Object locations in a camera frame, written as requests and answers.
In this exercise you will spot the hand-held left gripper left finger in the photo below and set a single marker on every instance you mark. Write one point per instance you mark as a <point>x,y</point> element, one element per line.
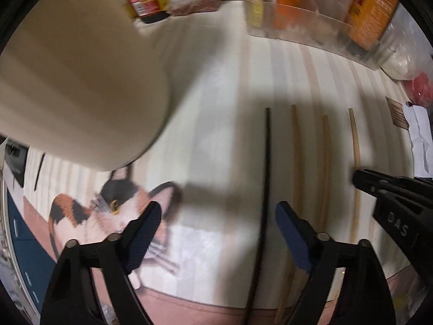
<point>145,233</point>

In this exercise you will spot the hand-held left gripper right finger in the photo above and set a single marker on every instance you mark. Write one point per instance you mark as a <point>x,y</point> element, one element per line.
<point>291,240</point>

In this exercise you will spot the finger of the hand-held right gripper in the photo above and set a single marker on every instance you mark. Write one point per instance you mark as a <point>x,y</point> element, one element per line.
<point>368,179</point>

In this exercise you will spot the light bamboo chopstick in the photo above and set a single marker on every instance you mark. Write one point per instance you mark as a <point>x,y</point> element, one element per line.
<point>296,162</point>
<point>356,149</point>
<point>325,169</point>

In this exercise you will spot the dark wooden chopstick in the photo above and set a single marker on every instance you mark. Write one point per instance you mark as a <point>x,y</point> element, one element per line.
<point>268,162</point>

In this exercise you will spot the beige ribbed utensil holder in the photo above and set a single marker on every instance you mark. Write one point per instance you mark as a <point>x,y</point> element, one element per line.
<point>84,74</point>

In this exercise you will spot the white paper sheet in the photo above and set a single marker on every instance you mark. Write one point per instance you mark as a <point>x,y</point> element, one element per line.
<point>419,135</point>

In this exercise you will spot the small brown card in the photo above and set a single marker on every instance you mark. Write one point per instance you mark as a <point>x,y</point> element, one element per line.
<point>399,113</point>

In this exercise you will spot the red tomato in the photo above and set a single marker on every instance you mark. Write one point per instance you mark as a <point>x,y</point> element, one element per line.
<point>423,86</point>

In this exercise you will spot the white round food item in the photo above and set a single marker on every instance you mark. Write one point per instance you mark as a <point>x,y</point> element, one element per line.
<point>399,64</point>

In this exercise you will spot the blue cabinet door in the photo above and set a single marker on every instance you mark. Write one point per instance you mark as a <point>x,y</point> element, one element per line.
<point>23,243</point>

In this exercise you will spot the striped cat print tablecloth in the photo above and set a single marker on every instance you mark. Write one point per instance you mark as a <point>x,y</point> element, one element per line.
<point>216,125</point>

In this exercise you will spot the clear plastic bag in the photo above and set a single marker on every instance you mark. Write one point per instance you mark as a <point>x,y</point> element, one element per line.
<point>409,50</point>

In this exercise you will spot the black induction cooker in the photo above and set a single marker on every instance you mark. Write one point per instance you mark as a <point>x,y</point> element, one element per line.
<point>15,162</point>

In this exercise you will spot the clear plastic organizer box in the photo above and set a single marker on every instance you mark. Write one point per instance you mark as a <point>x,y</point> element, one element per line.
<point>318,30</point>

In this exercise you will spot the orange box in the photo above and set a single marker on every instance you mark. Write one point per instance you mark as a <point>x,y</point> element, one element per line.
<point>372,13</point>

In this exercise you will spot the orange and white seasoning packet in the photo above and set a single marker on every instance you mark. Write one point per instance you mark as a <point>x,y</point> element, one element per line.
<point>291,3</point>

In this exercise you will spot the clear bag of dried food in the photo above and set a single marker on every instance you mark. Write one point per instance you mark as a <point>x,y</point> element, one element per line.
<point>199,5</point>

